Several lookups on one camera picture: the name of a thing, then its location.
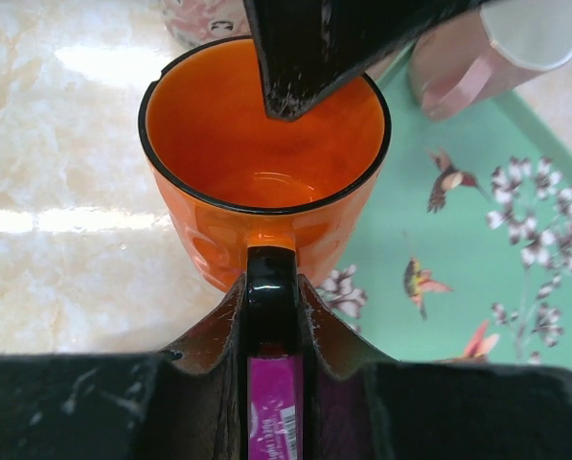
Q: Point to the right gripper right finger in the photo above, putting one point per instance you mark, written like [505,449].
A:
[359,403]

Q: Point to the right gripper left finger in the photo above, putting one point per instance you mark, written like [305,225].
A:
[177,403]

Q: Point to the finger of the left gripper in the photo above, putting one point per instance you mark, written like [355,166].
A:
[308,49]

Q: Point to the pink floral mug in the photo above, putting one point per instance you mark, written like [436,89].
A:
[196,22]

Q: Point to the orange mug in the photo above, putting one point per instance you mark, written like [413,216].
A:
[233,179]

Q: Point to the pink cream mug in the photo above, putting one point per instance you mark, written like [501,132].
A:
[489,51]

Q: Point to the purple snack bag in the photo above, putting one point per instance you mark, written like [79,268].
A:
[275,409]

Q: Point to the green floral tray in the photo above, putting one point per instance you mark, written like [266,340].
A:
[465,246]

